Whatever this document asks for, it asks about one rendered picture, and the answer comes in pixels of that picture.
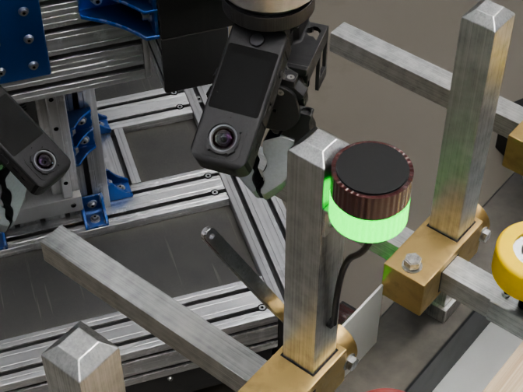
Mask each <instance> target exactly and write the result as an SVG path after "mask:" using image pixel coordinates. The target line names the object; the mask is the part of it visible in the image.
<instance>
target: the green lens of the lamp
mask: <svg viewBox="0 0 523 392"><path fill-rule="evenodd" d="M409 203H410V200H409ZM409 203H408V204H407V206H406V207H405V208H404V209H403V210H402V211H401V212H400V213H398V214H397V215H394V216H392V217H391V218H388V219H383V220H377V221H369V220H362V219H357V218H354V217H352V216H351V215H348V214H346V213H345V212H344V211H343V210H342V209H340V208H339V207H338V206H337V205H336V204H335V202H334V201H333V200H332V196H331V193H330V194H329V206H328V215H329V218H330V221H331V223H332V225H333V226H334V227H335V229H336V230H337V231H339V232H340V233H341V234H342V235H343V236H346V237H348V238H350V239H351V240H355V241H359V242H363V243H379V242H383V241H385V240H390V239H391V238H393V237H395V236H397V235H398V234H399V233H400V232H401V231H402V230H403V229H404V228H405V225H406V223H407V220H408V214H409Z"/></svg>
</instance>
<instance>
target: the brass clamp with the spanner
mask: <svg viewBox="0 0 523 392"><path fill-rule="evenodd" d="M356 356H357V346H356V342H355V341H354V339H353V337H352V335H351V334H350V333H349V332H348V331H347V330H346V329H345V328H344V327H343V326H342V325H341V324H338V330H337V339H336V350H335V352H334V353H333V354H332V355H331V356H330V357H329V358H328V359H327V360H326V362H325V363H324V364H323V365H322V366H321V367H320V368H319V369H318V370H317V371H316V372H315V374H311V373H309V372H308V371H306V370H305V369H303V368H302V367H300V366H298V365H297V364H296V363H295V362H293V361H291V360H290V359H288V358H287V357H285V356H284V355H283V346H282V347H281V348H280V349H279V350H278V351H277V352H276V353H275V354H274V355H273V356H272V357H271V358H270V359H269V360H268V361H267V362H266V363H265V364H264V365H263V366H262V367H261V368H260V369H259V370H258V371H257V372H256V373H255V374H254V375H253V377H252V378H250V379H249V381H247V382H246V384H245V385H243V386H242V388H240V389H239V390H238V392H334V391H335V390H336V389H337V387H338V386H339V385H340V384H341V383H342V382H343V381H344V377H345V370H347V369H348V370H350V371H353V370H354V369H355V368H356V366H357V363H358V362H359V359H357V358H356Z"/></svg>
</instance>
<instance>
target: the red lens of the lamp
mask: <svg viewBox="0 0 523 392"><path fill-rule="evenodd" d="M369 142H373V143H379V144H383V145H388V146H390V147H392V148H393V149H396V150H397V151H399V152H400V153H401V154H402V155H403V156H404V157H405V159H406V160H407V162H408V164H409V171H410V172H409V179H408V180H407V182H406V183H405V185H404V186H403V187H401V188H400V189H398V190H397V191H395V192H393V193H390V194H386V195H379V196H370V195H365V194H359V193H356V192H355V191H352V190H350V189H349V188H347V187H346V186H345V185H344V184H342V182H341V181H340V180H339V178H338V177H337V174H336V172H335V164H336V162H337V159H338V158H339V156H340V155H341V154H342V153H343V152H344V151H345V150H346V149H348V148H349V147H351V146H354V145H358V144H361V143H369ZM413 175H414V169H413V165H412V162H411V160H410V159H409V157H408V156H407V155H406V154H405V153H404V152H403V151H402V150H400V149H398V148H396V147H394V146H393V145H389V144H387V143H384V142H376V141H364V142H356V143H353V144H351V145H348V146H346V147H345V148H343V149H341V150H340V151H339V152H338V153H337V154H336V155H335V157H334V159H333V160H332V168H331V181H330V193H331V196H332V200H333V201H334V202H335V204H336V205H337V206H338V207H339V208H340V209H342V210H343V211H344V212H345V213H347V214H349V215H351V216H354V217H357V218H360V219H368V220H378V219H386V218H389V217H392V216H394V215H397V214H398V213H400V212H401V211H402V210H403V209H404V208H405V207H406V206H407V204H408V203H409V200H410V198H411V192H412V181H413Z"/></svg>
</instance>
